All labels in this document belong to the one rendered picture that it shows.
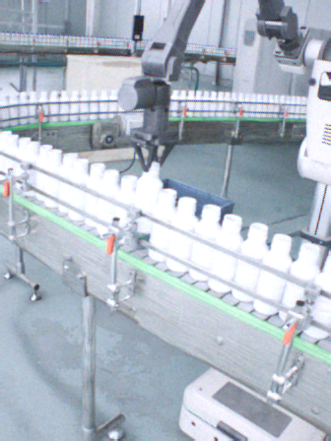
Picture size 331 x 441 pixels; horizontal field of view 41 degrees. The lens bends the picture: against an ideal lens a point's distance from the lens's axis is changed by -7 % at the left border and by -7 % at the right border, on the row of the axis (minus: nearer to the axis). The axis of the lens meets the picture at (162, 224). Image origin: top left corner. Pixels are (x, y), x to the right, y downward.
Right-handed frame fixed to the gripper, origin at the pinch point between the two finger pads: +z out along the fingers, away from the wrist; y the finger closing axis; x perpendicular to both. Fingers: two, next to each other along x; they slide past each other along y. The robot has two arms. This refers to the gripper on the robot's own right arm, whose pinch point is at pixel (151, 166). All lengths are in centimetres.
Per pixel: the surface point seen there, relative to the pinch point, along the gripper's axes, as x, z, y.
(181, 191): -34, 30, -58
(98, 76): -306, 28, -258
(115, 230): 1.6, 11.8, 12.1
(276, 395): 47, 30, 12
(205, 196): -23, 29, -58
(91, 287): -12.3, 36.0, 6.7
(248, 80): -278, 36, -531
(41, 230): -34.9, 27.5, 6.5
